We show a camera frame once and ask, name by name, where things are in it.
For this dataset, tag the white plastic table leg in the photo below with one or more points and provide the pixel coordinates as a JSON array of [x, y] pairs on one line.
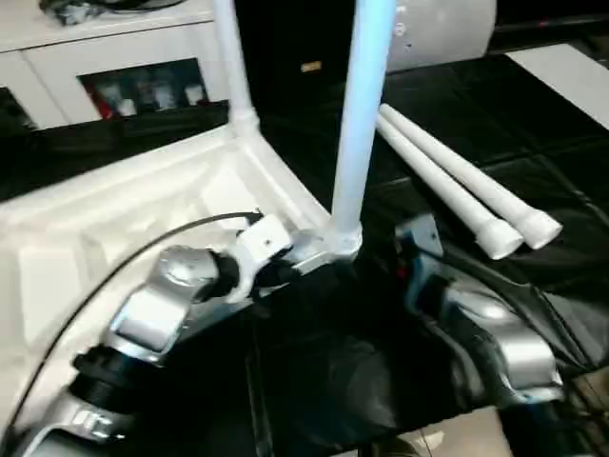
[[447, 190], [362, 114], [234, 67], [485, 181]]

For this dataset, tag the white plastic table top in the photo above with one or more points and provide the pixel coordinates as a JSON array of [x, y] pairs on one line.
[[76, 228]]

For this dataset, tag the black work mat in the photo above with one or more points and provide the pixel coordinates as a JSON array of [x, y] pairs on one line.
[[333, 381]]

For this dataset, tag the cluster of small bottles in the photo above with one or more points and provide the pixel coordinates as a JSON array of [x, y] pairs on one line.
[[147, 90]]

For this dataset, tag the black cabinet with yellow label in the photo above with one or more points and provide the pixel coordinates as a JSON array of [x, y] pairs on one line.
[[295, 48]]

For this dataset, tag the white cushion with badge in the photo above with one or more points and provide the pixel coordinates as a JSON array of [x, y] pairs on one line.
[[447, 33]]

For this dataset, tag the white flat board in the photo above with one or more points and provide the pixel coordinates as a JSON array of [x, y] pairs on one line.
[[566, 81]]

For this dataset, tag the black flat television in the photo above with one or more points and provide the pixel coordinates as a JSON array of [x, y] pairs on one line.
[[552, 14]]

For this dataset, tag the grey bag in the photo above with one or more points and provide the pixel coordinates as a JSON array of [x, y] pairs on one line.
[[143, 5]]

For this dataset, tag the white cabinet with glass doors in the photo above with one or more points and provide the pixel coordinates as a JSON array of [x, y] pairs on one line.
[[57, 48]]

